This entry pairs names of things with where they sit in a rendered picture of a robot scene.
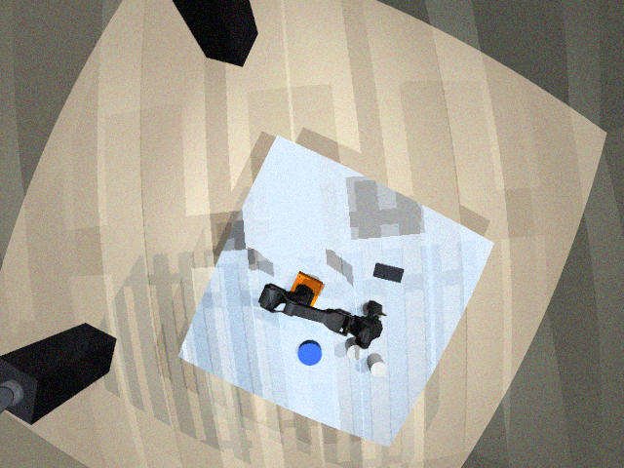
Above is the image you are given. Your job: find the blue short cylinder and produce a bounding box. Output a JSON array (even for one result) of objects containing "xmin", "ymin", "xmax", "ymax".
[{"xmin": 298, "ymin": 339, "xmax": 322, "ymax": 366}]

